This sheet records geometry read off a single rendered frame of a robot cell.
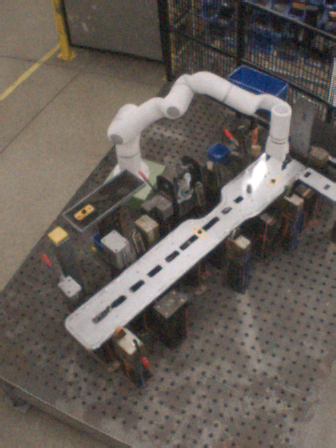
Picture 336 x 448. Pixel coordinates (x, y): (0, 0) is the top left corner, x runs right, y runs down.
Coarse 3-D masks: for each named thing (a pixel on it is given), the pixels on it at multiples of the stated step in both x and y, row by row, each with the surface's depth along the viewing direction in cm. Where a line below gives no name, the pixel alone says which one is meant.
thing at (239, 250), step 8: (232, 240) 219; (240, 240) 219; (232, 248) 223; (240, 248) 218; (248, 248) 220; (232, 256) 227; (240, 256) 222; (248, 256) 225; (232, 264) 232; (240, 264) 225; (248, 264) 229; (232, 272) 236; (240, 272) 231; (224, 280) 247; (232, 280) 240; (240, 280) 236; (232, 288) 244; (240, 288) 242; (248, 288) 243
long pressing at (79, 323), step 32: (256, 160) 255; (224, 192) 242; (256, 192) 242; (192, 224) 232; (224, 224) 231; (160, 256) 222; (192, 256) 221; (128, 288) 212; (160, 288) 212; (128, 320) 203
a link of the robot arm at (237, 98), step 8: (232, 88) 210; (240, 88) 213; (232, 96) 210; (240, 96) 211; (248, 96) 211; (256, 96) 214; (264, 96) 216; (272, 96) 218; (232, 104) 213; (240, 104) 212; (248, 104) 211; (256, 104) 212; (264, 104) 219; (272, 104) 220; (248, 112) 214
